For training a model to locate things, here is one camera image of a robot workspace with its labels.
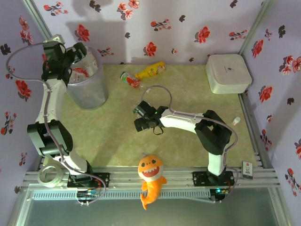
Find aluminium corner post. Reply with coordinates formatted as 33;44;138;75
22;0;57;43
238;0;275;56

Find white slotted cable duct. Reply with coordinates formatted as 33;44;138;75
32;190;211;201

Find aluminium frame rail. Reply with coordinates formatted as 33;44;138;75
22;166;280;189

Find clear tape roll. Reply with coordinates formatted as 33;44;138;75
37;164;64;188

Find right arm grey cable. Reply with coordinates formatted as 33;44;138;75
142;85;238;204

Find transparent plastic bin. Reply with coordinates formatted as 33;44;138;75
65;46;110;111

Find white label card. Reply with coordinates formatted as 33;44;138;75
242;161;254;181

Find left arm grey cable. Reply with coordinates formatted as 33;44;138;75
6;42;106;207

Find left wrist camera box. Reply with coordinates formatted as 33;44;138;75
50;34;65;44

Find orange shark plush toy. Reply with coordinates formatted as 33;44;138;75
137;153;167;210

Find white lidded plastic box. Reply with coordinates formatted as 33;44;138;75
205;54;252;95

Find bottle with red green label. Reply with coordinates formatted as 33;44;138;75
120;71;144;89

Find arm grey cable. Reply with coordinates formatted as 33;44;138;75
6;42;106;207
142;85;238;204

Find yellow plastic bottle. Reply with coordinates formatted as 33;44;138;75
134;61;166;80

